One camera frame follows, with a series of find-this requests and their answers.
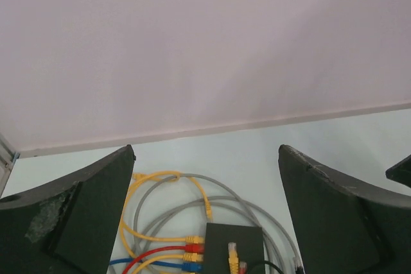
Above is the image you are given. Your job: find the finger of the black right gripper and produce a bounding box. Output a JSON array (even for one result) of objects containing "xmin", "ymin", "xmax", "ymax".
[{"xmin": 385, "ymin": 155, "xmax": 411, "ymax": 187}]

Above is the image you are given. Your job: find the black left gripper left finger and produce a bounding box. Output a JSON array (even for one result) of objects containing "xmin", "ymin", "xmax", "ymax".
[{"xmin": 1, "ymin": 145, "xmax": 134, "ymax": 273}]

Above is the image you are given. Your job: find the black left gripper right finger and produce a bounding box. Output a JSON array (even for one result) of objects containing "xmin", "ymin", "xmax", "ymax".
[{"xmin": 278, "ymin": 145, "xmax": 410, "ymax": 273}]

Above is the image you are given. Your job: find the yellow ethernet cable top port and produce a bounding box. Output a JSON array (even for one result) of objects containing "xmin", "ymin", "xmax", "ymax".
[{"xmin": 119, "ymin": 171, "xmax": 214, "ymax": 259}]

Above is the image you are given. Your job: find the yellow ethernet cable port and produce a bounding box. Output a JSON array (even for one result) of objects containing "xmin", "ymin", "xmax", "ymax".
[
  {"xmin": 132, "ymin": 253, "xmax": 204, "ymax": 274},
  {"xmin": 119, "ymin": 171, "xmax": 214, "ymax": 259}
]

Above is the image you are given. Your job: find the red ethernet cable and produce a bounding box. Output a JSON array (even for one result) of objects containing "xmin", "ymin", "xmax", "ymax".
[{"xmin": 123, "ymin": 243, "xmax": 249, "ymax": 274}]

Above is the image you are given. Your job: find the black network switch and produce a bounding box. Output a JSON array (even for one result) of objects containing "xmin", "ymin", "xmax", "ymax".
[{"xmin": 202, "ymin": 223, "xmax": 265, "ymax": 274}]

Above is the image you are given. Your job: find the grey ethernet cable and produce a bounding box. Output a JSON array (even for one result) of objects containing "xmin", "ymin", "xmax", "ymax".
[{"xmin": 133, "ymin": 173, "xmax": 302, "ymax": 274}]

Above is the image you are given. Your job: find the black power cable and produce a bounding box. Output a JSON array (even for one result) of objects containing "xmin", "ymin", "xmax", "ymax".
[{"xmin": 245, "ymin": 260, "xmax": 285, "ymax": 274}]

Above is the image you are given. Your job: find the yellow ethernet cable on switch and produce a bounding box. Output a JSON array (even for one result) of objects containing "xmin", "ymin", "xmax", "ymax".
[{"xmin": 227, "ymin": 241, "xmax": 240, "ymax": 274}]

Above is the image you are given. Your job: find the yellow ethernet cable lower port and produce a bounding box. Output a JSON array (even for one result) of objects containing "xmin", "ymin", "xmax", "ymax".
[{"xmin": 132, "ymin": 253, "xmax": 204, "ymax": 274}]

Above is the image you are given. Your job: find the blue ethernet cable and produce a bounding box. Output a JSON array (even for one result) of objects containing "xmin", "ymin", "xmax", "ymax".
[{"xmin": 109, "ymin": 257, "xmax": 204, "ymax": 273}]

